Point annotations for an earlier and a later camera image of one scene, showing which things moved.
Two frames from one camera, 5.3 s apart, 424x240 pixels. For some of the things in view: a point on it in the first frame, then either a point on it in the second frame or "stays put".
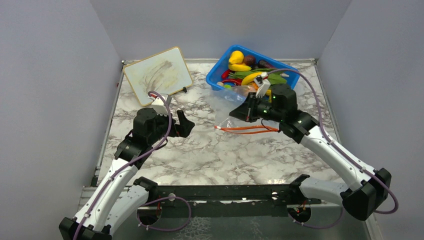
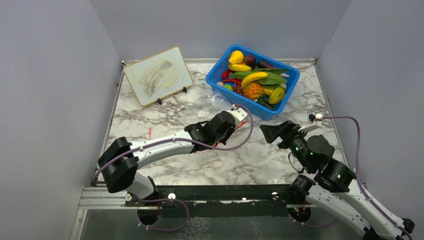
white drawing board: (165, 72) stays put
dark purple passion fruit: (249, 60) stays put
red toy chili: (225, 77) stays put
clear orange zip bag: (226, 99) → (214, 103)
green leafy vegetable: (273, 78) stays put
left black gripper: (185, 126) → (230, 131)
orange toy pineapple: (252, 87) stays put
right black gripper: (246, 111) → (272, 131)
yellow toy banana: (250, 77) stays put
